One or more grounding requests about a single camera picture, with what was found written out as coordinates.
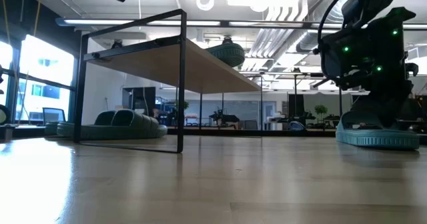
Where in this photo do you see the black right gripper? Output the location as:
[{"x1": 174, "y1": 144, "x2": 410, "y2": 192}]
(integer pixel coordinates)
[{"x1": 320, "y1": 7, "x2": 420, "y2": 128}]

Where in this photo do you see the blue round object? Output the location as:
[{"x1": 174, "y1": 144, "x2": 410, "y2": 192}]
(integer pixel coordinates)
[{"x1": 288, "y1": 120, "x2": 306, "y2": 131}]

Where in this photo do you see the teal rubber slide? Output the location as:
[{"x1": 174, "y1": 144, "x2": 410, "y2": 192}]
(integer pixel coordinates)
[
  {"x1": 205, "y1": 42, "x2": 246, "y2": 68},
  {"x1": 335, "y1": 110, "x2": 420, "y2": 151}
]

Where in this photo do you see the long linear ceiling light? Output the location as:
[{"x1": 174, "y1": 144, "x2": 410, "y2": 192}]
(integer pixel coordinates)
[{"x1": 55, "y1": 17, "x2": 427, "y2": 31}]

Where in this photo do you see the wooden shelf black metal frame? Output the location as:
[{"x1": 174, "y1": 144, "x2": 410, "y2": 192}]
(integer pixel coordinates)
[{"x1": 73, "y1": 9, "x2": 262, "y2": 154}]

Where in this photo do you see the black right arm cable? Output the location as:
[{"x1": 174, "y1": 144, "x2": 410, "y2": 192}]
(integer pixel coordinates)
[{"x1": 316, "y1": 0, "x2": 355, "y2": 83}]

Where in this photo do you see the thin black workstation frame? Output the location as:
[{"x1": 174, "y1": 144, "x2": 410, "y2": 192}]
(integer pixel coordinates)
[{"x1": 276, "y1": 72, "x2": 343, "y2": 107}]

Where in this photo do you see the large office window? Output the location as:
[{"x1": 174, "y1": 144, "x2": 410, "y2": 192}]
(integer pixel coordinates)
[{"x1": 0, "y1": 33, "x2": 76, "y2": 125}]

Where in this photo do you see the dark screen light frame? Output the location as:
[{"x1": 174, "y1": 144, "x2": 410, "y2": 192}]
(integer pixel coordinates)
[{"x1": 42, "y1": 107, "x2": 67, "y2": 125}]

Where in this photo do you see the black computer monitor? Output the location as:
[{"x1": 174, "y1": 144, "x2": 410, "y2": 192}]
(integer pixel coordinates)
[{"x1": 121, "y1": 86, "x2": 157, "y2": 111}]

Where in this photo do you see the black aluminium table frame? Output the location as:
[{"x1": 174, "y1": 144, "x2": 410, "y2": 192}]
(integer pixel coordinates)
[{"x1": 0, "y1": 123, "x2": 338, "y2": 142}]

